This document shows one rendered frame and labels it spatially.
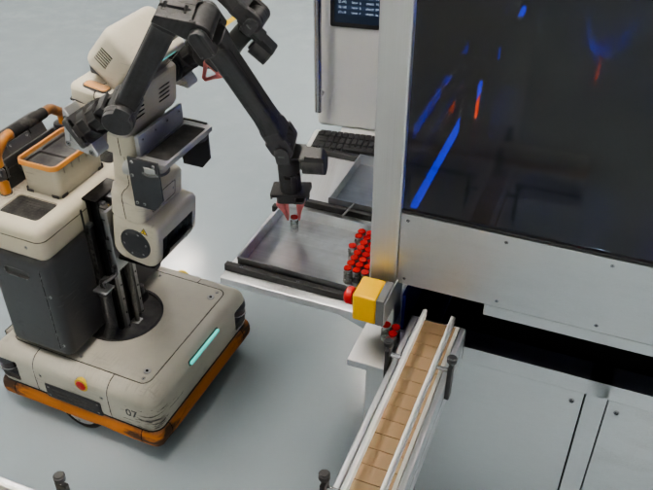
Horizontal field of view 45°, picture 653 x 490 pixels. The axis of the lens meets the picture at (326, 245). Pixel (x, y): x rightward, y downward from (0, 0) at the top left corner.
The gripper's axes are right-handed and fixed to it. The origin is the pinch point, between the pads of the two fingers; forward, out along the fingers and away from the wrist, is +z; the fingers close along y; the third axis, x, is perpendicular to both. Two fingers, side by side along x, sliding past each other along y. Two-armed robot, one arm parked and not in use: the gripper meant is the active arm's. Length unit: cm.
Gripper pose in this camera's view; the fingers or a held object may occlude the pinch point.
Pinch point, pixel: (293, 217)
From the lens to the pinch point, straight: 210.5
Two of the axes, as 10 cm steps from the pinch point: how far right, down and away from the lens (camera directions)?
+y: 9.9, 0.3, -1.3
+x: 1.2, -6.1, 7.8
